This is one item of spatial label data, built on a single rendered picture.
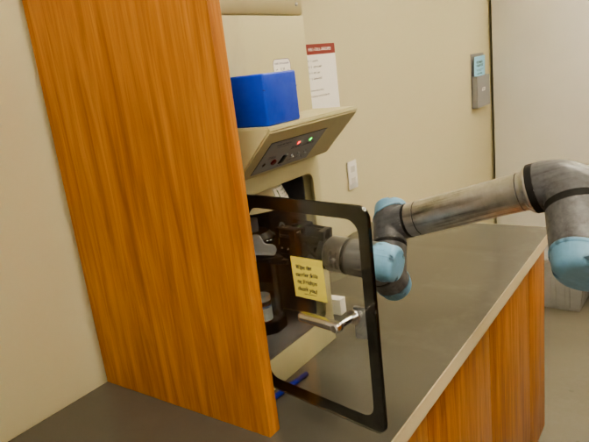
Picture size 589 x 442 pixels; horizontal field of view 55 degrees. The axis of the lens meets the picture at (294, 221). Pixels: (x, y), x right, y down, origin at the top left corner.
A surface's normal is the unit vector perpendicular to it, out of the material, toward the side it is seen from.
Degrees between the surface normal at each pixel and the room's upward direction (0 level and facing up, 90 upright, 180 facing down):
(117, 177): 90
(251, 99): 90
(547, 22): 90
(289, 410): 0
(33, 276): 90
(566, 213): 54
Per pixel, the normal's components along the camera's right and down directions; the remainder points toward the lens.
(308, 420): -0.11, -0.96
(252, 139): -0.57, 0.28
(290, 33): 0.82, 0.06
